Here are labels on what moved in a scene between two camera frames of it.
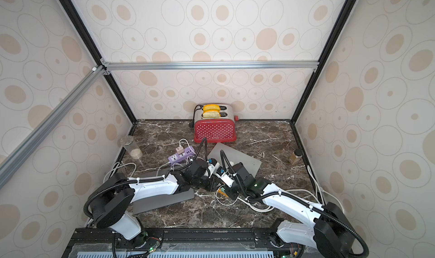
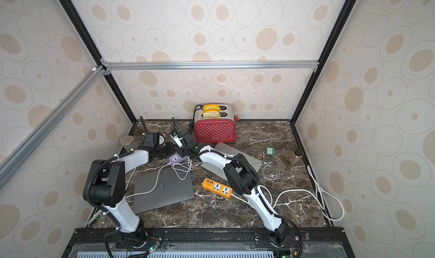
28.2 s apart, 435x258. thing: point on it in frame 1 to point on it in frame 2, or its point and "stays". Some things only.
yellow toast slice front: [211, 113] stays
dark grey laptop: [149, 204] stays
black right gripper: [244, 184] to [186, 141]
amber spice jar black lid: [295, 156] stays
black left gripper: [212, 183] to [167, 147]
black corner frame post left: [90, 43] stays
